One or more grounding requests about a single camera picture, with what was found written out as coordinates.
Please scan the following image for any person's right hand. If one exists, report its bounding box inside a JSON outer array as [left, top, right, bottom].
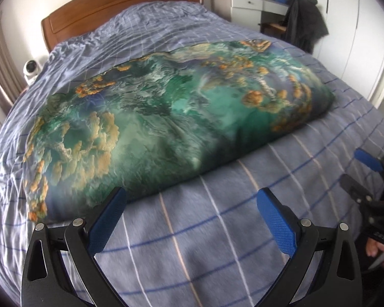
[[366, 239, 384, 260]]

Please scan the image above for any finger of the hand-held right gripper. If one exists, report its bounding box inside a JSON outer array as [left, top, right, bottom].
[[340, 174, 376, 203], [354, 149, 384, 180]]

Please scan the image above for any black jacket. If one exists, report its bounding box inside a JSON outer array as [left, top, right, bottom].
[[282, 0, 329, 55]]

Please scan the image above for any white wardrobe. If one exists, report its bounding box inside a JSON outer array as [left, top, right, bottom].
[[278, 0, 384, 109]]

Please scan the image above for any brown curtain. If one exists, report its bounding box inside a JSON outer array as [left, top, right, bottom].
[[0, 16, 23, 106]]

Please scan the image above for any bed with blue checked duvet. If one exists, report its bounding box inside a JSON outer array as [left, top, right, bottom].
[[0, 2, 384, 307]]

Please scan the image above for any white round device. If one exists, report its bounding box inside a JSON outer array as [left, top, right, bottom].
[[22, 59, 45, 84]]

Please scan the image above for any wooden bed headboard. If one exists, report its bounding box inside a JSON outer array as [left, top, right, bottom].
[[41, 0, 202, 53]]

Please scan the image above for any wooden chair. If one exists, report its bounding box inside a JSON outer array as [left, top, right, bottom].
[[264, 22, 287, 34]]

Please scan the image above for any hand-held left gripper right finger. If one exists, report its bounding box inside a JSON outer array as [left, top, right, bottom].
[[256, 188, 363, 307]]

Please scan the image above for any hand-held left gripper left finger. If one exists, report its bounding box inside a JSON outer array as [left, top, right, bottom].
[[21, 186, 129, 307]]

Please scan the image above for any white desk with drawers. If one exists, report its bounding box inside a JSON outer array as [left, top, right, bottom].
[[211, 0, 292, 34]]

